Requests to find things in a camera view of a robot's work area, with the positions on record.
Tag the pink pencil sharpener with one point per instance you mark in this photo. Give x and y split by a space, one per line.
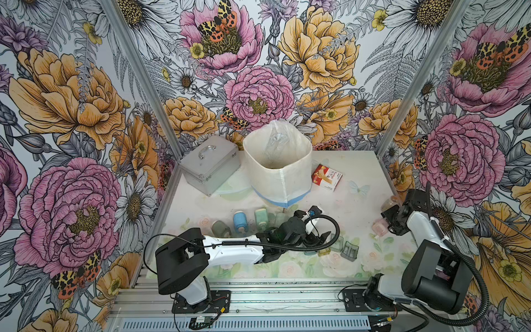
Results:
380 227

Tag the teal square pencil sharpener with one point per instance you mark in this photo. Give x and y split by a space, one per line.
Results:
261 219

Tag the silver aluminium case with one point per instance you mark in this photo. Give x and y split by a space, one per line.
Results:
211 164

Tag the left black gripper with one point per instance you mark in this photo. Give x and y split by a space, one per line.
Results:
303 228

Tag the translucent yellow shavings tray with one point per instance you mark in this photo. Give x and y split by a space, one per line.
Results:
324 252

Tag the grey-green pencil sharpener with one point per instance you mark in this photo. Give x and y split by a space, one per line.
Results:
280 218

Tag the red white bandage box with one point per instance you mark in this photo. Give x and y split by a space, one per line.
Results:
325 177

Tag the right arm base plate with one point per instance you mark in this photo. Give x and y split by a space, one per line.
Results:
360 300

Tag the white lined trash bin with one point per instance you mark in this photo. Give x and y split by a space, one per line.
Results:
279 162

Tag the clear teal shavings tray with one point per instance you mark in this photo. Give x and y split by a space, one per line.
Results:
338 245

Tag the blue pencil sharpener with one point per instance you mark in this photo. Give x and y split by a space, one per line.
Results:
240 222

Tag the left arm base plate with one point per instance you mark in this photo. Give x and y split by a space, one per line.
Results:
217 302

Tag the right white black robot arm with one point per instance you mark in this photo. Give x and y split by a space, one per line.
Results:
437 278

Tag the small glass jar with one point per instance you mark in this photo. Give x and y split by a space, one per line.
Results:
391 202

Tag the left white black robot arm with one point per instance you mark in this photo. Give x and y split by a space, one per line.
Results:
180 263

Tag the grey translucent shavings tray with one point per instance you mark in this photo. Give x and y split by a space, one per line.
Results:
350 251

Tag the dark green pencil sharpener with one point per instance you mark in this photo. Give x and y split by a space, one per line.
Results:
221 229

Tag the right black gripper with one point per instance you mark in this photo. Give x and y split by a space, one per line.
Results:
398 215

